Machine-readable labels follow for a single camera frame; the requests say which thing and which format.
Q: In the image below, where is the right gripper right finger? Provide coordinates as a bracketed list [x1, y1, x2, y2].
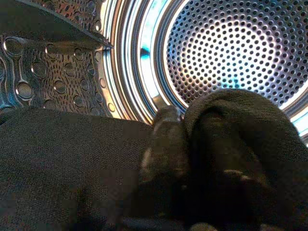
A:
[192, 168, 284, 231]

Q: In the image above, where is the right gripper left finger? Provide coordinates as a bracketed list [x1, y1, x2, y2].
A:
[134, 107, 191, 217]

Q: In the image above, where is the black knit garment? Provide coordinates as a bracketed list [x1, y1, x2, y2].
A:
[0, 107, 157, 231]
[184, 88, 308, 231]

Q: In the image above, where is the perforated steel dryer drum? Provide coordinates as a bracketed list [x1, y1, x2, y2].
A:
[0, 0, 308, 147]

